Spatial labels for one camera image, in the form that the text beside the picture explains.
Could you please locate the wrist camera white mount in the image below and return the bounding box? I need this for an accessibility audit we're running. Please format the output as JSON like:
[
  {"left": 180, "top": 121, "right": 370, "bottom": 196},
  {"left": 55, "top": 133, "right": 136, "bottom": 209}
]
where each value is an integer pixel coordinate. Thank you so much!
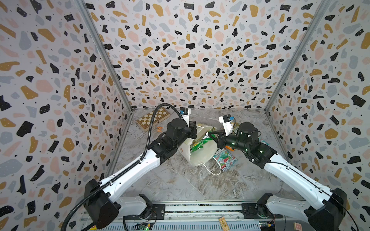
[
  {"left": 219, "top": 114, "right": 235, "bottom": 136},
  {"left": 179, "top": 107, "right": 191, "bottom": 127}
]

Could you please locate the green circuit board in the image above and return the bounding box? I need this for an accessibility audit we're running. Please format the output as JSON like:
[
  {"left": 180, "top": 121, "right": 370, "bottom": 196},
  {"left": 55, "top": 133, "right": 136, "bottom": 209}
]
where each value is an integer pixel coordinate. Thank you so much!
[{"left": 133, "top": 223, "right": 153, "bottom": 231}]

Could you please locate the red label tag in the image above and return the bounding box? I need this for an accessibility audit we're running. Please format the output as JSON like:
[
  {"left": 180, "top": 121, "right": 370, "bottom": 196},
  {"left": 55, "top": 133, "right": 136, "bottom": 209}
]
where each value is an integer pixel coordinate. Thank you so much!
[{"left": 293, "top": 222, "right": 303, "bottom": 231}]

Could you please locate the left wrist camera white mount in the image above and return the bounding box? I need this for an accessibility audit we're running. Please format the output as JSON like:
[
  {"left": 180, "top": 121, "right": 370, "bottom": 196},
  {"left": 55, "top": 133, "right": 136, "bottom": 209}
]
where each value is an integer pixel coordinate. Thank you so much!
[{"left": 179, "top": 107, "right": 191, "bottom": 127}]

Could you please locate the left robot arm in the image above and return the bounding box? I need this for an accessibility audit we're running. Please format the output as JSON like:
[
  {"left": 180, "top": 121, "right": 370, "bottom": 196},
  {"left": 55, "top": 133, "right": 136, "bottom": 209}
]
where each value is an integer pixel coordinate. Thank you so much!
[{"left": 83, "top": 118, "right": 197, "bottom": 229}]

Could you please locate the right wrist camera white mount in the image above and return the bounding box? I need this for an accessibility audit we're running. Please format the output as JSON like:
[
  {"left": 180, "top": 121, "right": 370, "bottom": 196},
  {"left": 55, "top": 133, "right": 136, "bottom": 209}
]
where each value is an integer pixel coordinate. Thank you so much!
[{"left": 219, "top": 114, "right": 235, "bottom": 136}]

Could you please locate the black corrugated cable conduit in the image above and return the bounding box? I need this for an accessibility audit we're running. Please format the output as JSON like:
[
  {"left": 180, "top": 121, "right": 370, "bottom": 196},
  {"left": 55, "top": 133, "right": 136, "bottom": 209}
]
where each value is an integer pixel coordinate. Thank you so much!
[{"left": 60, "top": 103, "right": 184, "bottom": 231}]

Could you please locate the green Fox's candy bag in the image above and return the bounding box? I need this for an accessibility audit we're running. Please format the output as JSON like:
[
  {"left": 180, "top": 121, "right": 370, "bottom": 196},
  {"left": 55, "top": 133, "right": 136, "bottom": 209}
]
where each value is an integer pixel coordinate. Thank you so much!
[{"left": 190, "top": 135, "right": 215, "bottom": 153}]

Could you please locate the wooden chessboard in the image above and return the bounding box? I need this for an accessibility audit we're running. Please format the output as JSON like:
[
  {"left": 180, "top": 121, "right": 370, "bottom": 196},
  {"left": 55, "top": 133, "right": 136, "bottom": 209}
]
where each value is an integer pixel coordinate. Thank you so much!
[{"left": 136, "top": 106, "right": 171, "bottom": 131}]

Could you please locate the wooden tag on rail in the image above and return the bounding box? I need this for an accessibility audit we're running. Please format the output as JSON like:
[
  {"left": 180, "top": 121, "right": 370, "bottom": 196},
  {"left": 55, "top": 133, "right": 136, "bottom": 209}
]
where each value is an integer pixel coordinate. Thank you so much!
[{"left": 219, "top": 217, "right": 230, "bottom": 231}]

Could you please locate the white paper bag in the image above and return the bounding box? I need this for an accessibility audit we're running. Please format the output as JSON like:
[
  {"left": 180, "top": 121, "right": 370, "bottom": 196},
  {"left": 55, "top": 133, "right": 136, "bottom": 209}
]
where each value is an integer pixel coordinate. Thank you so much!
[{"left": 179, "top": 124, "right": 222, "bottom": 176}]

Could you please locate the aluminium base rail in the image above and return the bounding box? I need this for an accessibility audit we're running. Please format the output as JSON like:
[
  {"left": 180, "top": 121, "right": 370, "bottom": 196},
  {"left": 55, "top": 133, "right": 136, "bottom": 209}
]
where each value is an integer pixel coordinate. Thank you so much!
[{"left": 77, "top": 200, "right": 327, "bottom": 231}]

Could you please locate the teal pink Fox's candy bag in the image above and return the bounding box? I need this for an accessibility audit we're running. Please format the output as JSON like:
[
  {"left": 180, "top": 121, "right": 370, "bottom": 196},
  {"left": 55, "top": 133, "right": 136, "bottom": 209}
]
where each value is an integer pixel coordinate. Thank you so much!
[{"left": 214, "top": 149, "right": 237, "bottom": 172}]

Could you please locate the teal mint Fox's candy bag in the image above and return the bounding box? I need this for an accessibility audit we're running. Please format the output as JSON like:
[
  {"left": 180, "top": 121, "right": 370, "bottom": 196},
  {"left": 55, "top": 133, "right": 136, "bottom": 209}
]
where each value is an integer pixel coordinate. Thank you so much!
[{"left": 260, "top": 139, "right": 269, "bottom": 145}]

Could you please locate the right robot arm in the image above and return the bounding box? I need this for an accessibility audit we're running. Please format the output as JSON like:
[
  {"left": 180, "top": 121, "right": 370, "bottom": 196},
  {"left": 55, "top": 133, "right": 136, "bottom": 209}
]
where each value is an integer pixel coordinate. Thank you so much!
[{"left": 208, "top": 122, "right": 347, "bottom": 231}]

